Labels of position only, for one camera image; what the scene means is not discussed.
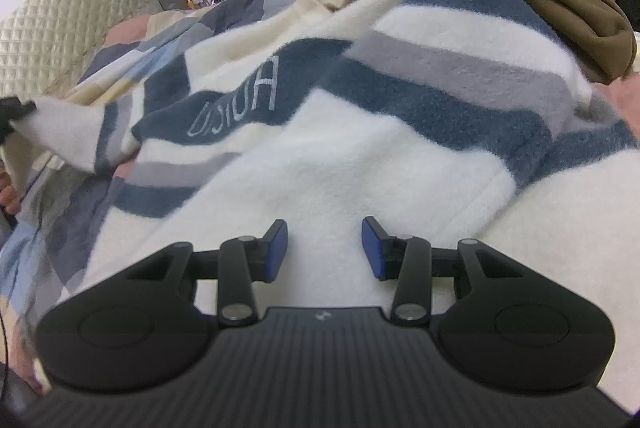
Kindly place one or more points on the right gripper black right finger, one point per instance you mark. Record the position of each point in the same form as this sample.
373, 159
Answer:
407, 260

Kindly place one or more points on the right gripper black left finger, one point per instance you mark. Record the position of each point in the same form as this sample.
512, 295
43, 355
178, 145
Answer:
241, 262

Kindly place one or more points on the white blue striped fleece sweater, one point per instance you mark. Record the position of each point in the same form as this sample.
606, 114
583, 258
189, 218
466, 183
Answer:
444, 119

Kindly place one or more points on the person's left hand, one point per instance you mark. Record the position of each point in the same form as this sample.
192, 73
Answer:
9, 199

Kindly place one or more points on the beige quilted headboard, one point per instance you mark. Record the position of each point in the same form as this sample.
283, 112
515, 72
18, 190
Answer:
46, 45

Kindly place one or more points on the colourful patchwork quilt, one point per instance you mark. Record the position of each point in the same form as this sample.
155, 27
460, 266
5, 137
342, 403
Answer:
45, 257

